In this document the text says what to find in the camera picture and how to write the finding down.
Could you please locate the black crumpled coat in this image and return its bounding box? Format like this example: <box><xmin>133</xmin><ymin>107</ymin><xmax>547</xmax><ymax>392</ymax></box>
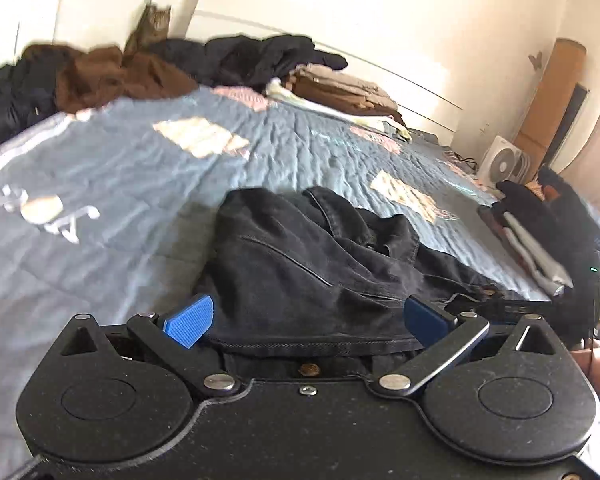
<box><xmin>147</xmin><ymin>34</ymin><xmax>349</xmax><ymax>89</ymax></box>

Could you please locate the black denim jacket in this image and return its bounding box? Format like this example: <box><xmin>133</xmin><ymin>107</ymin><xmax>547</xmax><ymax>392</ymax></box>
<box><xmin>194</xmin><ymin>185</ymin><xmax>519</xmax><ymax>382</ymax></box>

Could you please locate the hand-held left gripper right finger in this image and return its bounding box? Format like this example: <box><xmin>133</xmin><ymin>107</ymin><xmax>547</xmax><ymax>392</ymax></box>
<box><xmin>375</xmin><ymin>294</ymin><xmax>564</xmax><ymax>401</ymax></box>

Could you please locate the blue printed quilt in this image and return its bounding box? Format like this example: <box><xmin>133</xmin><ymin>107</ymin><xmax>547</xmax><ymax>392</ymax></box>
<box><xmin>0</xmin><ymin>85</ymin><xmax>600</xmax><ymax>471</ymax></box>

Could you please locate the white bed headboard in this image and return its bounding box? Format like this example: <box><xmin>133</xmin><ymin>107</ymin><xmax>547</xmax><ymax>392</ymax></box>
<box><xmin>187</xmin><ymin>0</ymin><xmax>467</xmax><ymax>137</ymax></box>

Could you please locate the brown crumpled garment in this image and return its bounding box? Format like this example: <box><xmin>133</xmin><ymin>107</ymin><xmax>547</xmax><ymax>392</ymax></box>
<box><xmin>22</xmin><ymin>44</ymin><xmax>201</xmax><ymax>114</ymax></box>

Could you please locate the stack of beige brown clothes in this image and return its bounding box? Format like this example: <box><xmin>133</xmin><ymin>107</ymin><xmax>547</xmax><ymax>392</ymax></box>
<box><xmin>265</xmin><ymin>62</ymin><xmax>414</xmax><ymax>144</ymax></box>

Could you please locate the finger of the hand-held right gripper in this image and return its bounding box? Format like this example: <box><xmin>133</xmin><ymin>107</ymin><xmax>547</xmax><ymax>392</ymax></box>
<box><xmin>490</xmin><ymin>298</ymin><xmax>554</xmax><ymax>322</ymax></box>

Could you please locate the brown wooden board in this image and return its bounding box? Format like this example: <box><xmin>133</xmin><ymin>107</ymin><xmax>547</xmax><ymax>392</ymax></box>
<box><xmin>514</xmin><ymin>37</ymin><xmax>589</xmax><ymax>162</ymax></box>

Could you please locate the black narrow panel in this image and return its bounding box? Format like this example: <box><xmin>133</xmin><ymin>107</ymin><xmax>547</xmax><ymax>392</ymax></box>
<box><xmin>545</xmin><ymin>85</ymin><xmax>590</xmax><ymax>172</ymax></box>

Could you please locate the stack of dark folded clothes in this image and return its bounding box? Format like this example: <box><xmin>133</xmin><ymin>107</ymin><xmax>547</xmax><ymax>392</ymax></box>
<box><xmin>477</xmin><ymin>167</ymin><xmax>600</xmax><ymax>302</ymax></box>

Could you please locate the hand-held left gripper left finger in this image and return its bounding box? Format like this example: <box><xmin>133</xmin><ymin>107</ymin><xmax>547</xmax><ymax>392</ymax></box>
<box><xmin>61</xmin><ymin>294</ymin><xmax>242</xmax><ymax>401</ymax></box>

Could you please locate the black jacket with diamond patch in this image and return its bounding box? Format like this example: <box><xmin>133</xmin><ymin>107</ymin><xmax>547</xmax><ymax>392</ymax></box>
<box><xmin>0</xmin><ymin>57</ymin><xmax>62</xmax><ymax>159</ymax></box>

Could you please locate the black cable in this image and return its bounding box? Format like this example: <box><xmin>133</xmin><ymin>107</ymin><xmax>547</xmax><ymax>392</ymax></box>
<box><xmin>444</xmin><ymin>149</ymin><xmax>482</xmax><ymax>172</ymax></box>

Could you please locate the white box fan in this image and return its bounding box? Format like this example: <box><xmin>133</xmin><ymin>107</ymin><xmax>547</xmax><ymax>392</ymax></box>
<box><xmin>475</xmin><ymin>135</ymin><xmax>532</xmax><ymax>187</ymax></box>

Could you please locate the tabby cat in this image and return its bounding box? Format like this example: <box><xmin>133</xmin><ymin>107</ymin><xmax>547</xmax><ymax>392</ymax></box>
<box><xmin>124</xmin><ymin>4</ymin><xmax>174</xmax><ymax>56</ymax></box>

